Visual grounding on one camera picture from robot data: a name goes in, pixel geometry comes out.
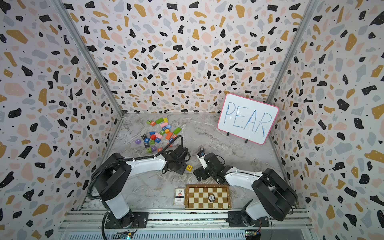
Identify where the yellow E letter block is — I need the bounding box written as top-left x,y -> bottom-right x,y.
186,165 -> 193,172

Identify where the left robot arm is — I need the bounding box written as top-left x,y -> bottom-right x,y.
87,136 -> 191,228

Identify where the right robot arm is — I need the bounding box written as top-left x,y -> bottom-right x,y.
194,150 -> 298,227

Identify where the long orange block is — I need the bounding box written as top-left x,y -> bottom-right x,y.
166,132 -> 173,140

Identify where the long green block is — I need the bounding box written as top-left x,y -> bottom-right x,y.
173,127 -> 182,135

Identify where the chess piece on board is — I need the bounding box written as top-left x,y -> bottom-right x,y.
208,195 -> 216,202

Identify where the wooden chessboard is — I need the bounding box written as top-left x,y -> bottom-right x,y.
185,184 -> 232,210

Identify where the long pink block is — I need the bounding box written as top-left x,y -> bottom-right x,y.
160,122 -> 169,128

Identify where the playing card box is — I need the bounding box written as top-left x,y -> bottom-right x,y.
174,188 -> 186,206

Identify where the pink framed whiteboard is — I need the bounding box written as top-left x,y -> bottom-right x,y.
217,94 -> 279,145

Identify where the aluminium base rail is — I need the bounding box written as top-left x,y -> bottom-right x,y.
57,209 -> 317,240

